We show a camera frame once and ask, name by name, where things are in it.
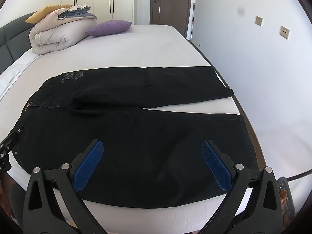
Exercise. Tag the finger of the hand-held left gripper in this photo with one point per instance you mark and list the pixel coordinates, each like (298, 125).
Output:
(8, 139)

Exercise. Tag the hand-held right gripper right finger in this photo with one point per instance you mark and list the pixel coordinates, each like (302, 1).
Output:
(217, 165)

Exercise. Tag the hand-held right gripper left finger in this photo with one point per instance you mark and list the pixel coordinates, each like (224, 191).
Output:
(89, 165)

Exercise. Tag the black pants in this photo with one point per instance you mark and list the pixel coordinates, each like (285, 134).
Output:
(146, 139)

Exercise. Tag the white pillow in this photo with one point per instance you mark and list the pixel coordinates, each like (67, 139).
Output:
(9, 78)

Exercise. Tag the dark plastic basket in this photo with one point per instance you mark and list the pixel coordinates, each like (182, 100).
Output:
(286, 199)

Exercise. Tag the grey padded headboard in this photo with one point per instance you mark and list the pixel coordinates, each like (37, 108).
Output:
(9, 41)

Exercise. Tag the folded beige duvet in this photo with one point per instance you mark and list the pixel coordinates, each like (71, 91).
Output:
(56, 34)

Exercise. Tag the white bed mattress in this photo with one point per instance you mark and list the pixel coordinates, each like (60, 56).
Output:
(146, 48)

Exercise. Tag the yellow pillow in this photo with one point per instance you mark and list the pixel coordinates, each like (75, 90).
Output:
(43, 11)

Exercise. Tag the purple pillow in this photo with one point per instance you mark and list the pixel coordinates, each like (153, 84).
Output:
(109, 26)

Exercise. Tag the folded blue-grey blanket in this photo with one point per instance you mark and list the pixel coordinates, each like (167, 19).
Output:
(82, 15)

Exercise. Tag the thin pole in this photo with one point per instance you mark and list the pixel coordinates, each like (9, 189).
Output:
(193, 22)

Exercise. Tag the white wardrobe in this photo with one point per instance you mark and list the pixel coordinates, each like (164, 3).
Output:
(102, 0)

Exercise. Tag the brown door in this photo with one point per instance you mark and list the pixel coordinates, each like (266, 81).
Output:
(170, 4)

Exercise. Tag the beige wall socket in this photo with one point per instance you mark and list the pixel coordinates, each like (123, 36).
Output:
(284, 32)
(259, 21)

